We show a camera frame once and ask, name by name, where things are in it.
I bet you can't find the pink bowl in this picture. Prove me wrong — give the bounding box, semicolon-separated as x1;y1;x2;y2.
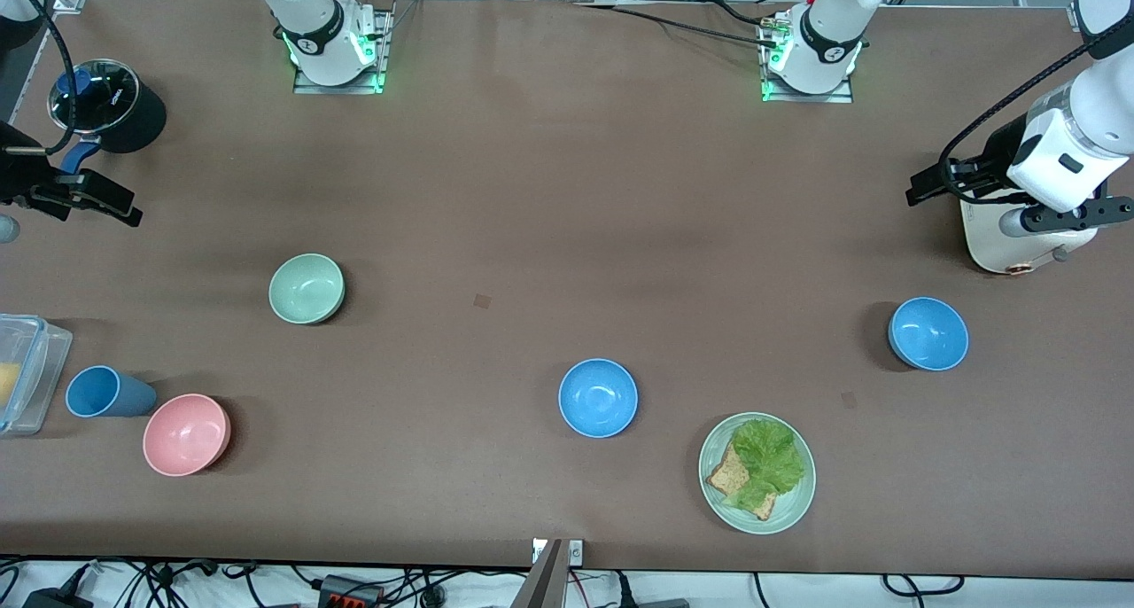
143;394;232;478

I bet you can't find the black floor cable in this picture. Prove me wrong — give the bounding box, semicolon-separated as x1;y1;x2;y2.
881;573;966;597

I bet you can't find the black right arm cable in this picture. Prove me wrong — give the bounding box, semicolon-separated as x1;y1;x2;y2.
4;0;77;157

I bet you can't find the clear plastic container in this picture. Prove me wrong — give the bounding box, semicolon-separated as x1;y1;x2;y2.
0;314;74;437

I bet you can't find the cream toaster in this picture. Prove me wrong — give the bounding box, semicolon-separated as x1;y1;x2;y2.
961;193;1099;276

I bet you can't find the black table cable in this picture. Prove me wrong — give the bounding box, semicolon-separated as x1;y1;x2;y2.
574;2;782;49

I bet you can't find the blue bowl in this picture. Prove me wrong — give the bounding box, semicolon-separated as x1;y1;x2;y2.
558;358;639;439
889;297;970;372

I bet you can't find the black pot with blue handle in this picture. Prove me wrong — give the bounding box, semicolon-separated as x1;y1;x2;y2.
46;58;167;177

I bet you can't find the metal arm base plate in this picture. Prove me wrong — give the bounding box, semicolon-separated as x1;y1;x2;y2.
292;10;392;96
759;10;854;105

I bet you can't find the light green plate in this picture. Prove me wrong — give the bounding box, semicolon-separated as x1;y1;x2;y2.
698;412;817;535

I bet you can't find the grey camera pole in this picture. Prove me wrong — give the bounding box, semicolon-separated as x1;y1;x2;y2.
511;539;568;608

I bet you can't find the glass lid with blue knob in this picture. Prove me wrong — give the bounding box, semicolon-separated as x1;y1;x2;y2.
48;58;142;136

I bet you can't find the brown bread slice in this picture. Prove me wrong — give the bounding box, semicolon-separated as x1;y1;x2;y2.
706;441;779;521

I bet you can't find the light green bowl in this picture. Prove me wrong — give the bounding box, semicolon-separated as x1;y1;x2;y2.
268;253;346;325

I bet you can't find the black power adapter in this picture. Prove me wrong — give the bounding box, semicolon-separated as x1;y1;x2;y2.
21;589;95;608

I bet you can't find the black red power strip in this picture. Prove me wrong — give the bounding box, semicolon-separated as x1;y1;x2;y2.
319;575;384;608

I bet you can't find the blue cup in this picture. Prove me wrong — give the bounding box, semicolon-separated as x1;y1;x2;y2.
66;365;158;418

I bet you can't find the green lettuce leaf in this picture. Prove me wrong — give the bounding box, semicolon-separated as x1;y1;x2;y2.
725;418;806;511

